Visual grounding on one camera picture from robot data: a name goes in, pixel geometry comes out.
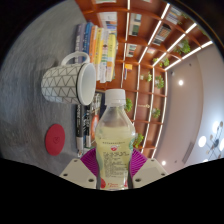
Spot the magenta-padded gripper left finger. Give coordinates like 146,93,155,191
59,148,100,190

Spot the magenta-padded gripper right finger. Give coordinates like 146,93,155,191
128,148,169,190

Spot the clear bottle of yellow drink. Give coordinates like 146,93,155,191
94,88,137,192

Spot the flat round red coaster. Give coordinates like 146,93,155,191
44,123,66,157

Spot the branching ceiling lamp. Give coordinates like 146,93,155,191
198,120,224,161

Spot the white mug with triangle pattern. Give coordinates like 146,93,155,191
40,51,98,107

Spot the wooden shelf unit with books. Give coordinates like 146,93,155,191
74,0,214,159

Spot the stack of colourful books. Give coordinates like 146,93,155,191
73,21,118,84

